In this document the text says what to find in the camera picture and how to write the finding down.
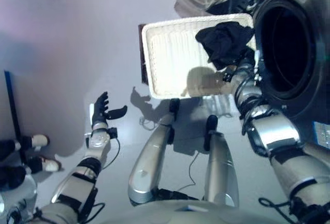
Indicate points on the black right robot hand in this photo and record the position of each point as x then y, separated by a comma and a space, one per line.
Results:
245, 59

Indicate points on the silver left robot leg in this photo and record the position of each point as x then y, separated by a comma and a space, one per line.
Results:
147, 167

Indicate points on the person in dark trousers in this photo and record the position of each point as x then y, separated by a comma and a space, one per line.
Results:
15, 167

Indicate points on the black garment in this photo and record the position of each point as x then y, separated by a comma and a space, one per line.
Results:
221, 41

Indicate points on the dark steel washing machine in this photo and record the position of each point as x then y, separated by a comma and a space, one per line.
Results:
296, 54

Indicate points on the white wicker tray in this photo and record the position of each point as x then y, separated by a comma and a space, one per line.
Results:
175, 59

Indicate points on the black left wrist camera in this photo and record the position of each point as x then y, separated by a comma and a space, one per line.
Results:
113, 133

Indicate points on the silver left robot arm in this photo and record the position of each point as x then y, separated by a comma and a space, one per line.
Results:
85, 167

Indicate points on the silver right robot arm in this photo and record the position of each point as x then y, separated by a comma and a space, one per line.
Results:
278, 136

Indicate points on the dark brown stool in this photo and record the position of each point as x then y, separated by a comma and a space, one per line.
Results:
143, 61

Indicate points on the silver right robot leg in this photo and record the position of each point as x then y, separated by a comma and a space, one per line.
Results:
221, 172

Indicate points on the beige partition with black edge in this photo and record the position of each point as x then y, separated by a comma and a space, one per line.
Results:
11, 100

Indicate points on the silver robot leg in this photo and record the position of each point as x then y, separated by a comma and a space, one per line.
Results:
147, 167
221, 172

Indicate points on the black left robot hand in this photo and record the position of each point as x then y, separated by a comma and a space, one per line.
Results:
100, 110

